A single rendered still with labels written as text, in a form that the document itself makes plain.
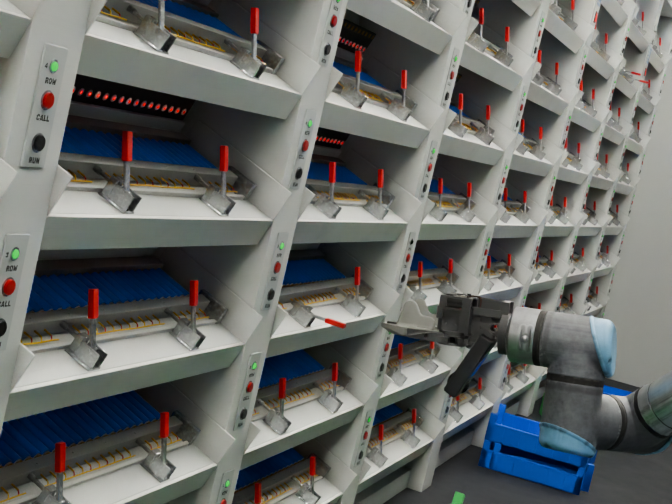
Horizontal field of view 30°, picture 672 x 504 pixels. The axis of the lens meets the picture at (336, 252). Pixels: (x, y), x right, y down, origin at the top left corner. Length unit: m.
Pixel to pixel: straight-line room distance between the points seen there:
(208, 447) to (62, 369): 0.51
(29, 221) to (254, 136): 0.65
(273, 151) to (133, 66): 0.49
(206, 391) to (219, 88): 0.52
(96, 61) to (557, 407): 0.98
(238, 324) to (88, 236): 0.51
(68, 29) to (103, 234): 0.27
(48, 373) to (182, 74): 0.39
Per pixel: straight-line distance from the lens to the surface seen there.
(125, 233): 1.50
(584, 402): 2.00
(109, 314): 1.63
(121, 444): 1.77
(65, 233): 1.38
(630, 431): 2.07
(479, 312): 2.05
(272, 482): 2.40
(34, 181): 1.30
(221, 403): 1.92
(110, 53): 1.38
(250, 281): 1.88
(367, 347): 2.56
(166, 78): 1.50
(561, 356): 2.00
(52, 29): 1.27
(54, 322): 1.52
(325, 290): 2.35
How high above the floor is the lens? 0.87
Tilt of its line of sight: 6 degrees down
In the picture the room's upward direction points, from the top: 13 degrees clockwise
